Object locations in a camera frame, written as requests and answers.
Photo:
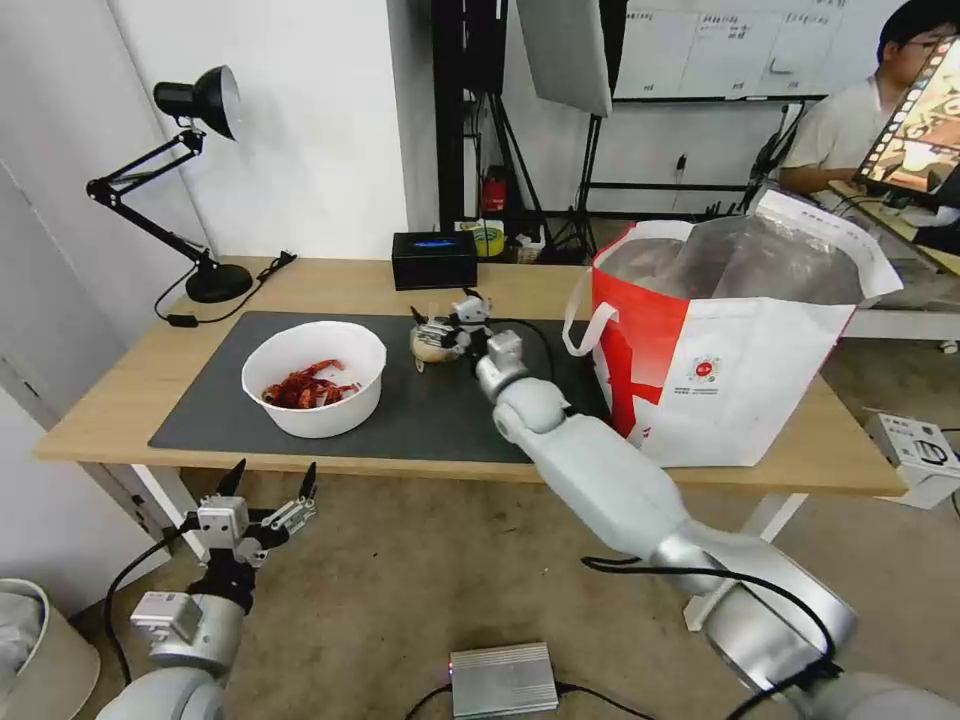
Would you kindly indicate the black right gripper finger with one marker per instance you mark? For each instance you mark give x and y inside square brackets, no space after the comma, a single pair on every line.
[436,328]
[439,346]

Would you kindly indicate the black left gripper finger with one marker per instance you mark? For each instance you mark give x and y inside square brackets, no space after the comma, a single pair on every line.
[306,487]
[234,480]

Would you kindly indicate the beige round food trash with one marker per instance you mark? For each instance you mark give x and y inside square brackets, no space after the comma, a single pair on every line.
[436,358]

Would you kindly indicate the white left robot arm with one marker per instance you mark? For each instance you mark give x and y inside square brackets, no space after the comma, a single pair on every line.
[187,675]

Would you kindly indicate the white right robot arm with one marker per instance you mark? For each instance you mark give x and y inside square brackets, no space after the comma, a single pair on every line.
[600,480]

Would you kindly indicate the white red takeout bag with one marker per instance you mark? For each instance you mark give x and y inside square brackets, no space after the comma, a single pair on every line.
[750,375]

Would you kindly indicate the black box blue display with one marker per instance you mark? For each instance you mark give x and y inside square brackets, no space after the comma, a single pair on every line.
[435,266]

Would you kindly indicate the dark grey desk mat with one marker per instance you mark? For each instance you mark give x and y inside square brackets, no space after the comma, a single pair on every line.
[435,412]

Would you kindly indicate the white table leg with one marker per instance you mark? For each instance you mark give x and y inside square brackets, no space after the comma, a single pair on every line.
[772,517]
[169,502]

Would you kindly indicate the white round paper bowl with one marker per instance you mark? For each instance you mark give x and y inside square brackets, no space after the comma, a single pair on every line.
[330,420]

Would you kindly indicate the red crayfish shells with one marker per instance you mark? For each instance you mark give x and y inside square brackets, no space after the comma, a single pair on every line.
[300,390]

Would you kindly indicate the yellow green tape roll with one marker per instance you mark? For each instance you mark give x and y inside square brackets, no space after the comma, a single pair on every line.
[491,241]

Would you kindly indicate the small red device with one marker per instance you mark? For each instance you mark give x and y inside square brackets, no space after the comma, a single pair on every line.
[494,193]

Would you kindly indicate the black desk lamp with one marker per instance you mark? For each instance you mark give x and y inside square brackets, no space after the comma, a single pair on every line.
[217,285]

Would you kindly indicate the beige round bin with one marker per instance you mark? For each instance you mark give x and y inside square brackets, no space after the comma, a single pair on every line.
[45,667]

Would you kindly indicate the silver metal power box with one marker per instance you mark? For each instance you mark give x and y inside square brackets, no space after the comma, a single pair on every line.
[502,679]

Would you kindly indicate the grey softbox light panel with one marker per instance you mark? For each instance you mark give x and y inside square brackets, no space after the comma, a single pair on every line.
[562,52]

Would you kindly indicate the white whiteboard black stand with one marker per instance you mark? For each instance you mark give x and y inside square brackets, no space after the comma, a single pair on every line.
[712,45]

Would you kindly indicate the person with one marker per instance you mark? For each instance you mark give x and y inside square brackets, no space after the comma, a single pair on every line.
[825,142]

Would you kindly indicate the wooden office desk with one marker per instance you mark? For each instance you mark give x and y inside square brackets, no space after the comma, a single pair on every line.
[907,232]

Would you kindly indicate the white printed cardboard box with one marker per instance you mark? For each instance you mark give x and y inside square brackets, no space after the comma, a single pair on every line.
[911,457]

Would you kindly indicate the computer monitor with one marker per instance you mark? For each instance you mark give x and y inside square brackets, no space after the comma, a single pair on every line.
[919,112]

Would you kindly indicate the black light stand frame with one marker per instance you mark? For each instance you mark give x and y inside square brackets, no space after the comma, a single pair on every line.
[457,112]

